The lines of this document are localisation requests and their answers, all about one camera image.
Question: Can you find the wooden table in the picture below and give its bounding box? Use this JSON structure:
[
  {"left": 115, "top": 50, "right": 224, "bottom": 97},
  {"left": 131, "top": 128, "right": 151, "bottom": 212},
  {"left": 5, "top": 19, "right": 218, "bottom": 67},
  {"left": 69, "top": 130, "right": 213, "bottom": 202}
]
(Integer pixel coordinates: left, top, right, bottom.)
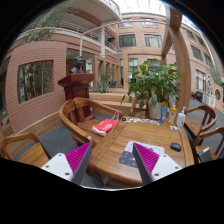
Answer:
[{"left": 87, "top": 120, "right": 194, "bottom": 188}]

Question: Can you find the dark red wooden pedestal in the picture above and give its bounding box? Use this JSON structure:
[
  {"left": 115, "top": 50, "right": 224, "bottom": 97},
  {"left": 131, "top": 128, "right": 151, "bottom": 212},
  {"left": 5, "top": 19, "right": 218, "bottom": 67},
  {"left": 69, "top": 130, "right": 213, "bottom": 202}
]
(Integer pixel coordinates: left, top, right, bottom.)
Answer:
[{"left": 58, "top": 73, "right": 94, "bottom": 100}]

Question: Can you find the wooden armchair near right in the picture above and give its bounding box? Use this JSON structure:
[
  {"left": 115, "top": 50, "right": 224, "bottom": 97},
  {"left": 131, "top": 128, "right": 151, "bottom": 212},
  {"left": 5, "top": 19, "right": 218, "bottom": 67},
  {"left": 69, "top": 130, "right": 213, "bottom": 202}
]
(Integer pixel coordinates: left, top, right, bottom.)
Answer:
[{"left": 192, "top": 126, "right": 224, "bottom": 164}]

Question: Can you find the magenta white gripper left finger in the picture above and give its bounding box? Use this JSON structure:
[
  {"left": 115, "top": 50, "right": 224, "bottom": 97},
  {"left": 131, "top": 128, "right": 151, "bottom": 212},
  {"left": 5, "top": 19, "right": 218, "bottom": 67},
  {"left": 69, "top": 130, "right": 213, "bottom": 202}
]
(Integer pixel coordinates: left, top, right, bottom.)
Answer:
[{"left": 42, "top": 143, "right": 92, "bottom": 185}]

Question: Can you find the white pump bottle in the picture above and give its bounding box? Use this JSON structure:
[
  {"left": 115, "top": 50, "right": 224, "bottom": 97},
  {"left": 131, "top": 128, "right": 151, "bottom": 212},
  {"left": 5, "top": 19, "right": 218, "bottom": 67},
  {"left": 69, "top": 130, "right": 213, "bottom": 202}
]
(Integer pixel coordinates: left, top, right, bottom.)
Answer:
[{"left": 176, "top": 108, "right": 186, "bottom": 128}]

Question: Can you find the potted green plant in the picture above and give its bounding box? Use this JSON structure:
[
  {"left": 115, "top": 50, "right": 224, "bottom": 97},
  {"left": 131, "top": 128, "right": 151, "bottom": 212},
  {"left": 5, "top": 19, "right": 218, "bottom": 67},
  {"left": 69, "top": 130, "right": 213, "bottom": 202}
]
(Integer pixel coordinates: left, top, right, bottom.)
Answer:
[{"left": 121, "top": 61, "right": 182, "bottom": 118}]

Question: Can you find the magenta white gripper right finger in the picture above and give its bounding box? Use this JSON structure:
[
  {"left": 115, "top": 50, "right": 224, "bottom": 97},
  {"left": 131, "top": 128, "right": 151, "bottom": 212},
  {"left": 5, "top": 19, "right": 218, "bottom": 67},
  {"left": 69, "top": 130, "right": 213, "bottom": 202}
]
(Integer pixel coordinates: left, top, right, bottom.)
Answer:
[{"left": 133, "top": 142, "right": 181, "bottom": 185}]

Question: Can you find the wooden armchair near left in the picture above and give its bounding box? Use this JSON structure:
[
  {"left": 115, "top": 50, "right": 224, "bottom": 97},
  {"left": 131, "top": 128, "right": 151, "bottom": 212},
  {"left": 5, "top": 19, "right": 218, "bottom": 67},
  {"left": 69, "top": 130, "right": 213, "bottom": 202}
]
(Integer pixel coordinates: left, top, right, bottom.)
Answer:
[{"left": 1, "top": 133, "right": 51, "bottom": 168}]

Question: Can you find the yellow bottle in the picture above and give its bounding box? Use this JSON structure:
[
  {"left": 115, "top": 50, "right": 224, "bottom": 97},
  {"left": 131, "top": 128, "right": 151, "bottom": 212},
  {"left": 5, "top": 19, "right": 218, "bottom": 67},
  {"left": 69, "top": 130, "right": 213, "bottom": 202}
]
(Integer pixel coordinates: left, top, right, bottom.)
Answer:
[{"left": 168, "top": 103, "right": 177, "bottom": 125}]

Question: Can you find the red shopping bag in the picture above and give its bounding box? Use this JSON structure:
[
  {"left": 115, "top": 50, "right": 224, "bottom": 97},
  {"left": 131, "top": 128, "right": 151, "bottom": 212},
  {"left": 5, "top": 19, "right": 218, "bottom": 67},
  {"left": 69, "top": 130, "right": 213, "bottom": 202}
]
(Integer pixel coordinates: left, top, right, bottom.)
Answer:
[{"left": 92, "top": 119, "right": 118, "bottom": 136}]

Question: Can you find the blue tube bottle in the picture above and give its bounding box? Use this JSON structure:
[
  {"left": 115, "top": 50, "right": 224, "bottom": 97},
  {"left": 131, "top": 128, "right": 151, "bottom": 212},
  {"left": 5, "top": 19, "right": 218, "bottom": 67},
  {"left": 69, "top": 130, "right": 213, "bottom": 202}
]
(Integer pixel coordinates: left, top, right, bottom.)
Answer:
[{"left": 160, "top": 108, "right": 168, "bottom": 124}]

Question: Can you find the wooden armchair behind table left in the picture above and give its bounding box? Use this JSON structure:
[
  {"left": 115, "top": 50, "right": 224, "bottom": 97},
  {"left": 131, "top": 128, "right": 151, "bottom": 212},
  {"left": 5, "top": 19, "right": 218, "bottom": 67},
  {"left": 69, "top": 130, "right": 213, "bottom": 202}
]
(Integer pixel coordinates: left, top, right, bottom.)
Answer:
[{"left": 59, "top": 97, "right": 123, "bottom": 146}]

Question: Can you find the dark bust statue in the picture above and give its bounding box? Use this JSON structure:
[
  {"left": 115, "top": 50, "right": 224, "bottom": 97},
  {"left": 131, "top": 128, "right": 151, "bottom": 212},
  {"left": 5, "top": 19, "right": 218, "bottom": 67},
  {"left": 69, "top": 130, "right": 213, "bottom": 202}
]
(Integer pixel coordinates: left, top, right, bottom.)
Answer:
[{"left": 70, "top": 56, "right": 84, "bottom": 74}]

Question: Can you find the black computer mouse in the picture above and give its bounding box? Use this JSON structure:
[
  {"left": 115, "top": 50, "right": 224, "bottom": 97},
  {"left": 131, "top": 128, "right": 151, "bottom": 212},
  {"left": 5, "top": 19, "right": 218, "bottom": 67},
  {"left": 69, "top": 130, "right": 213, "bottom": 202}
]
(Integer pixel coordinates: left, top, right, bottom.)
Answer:
[{"left": 170, "top": 142, "right": 181, "bottom": 152}]

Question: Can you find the wooden armchair far right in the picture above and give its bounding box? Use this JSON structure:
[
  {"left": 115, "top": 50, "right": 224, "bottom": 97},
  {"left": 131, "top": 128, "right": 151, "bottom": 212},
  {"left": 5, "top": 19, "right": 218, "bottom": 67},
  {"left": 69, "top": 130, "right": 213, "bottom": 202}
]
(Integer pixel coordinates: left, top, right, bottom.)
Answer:
[{"left": 184, "top": 104, "right": 217, "bottom": 139}]

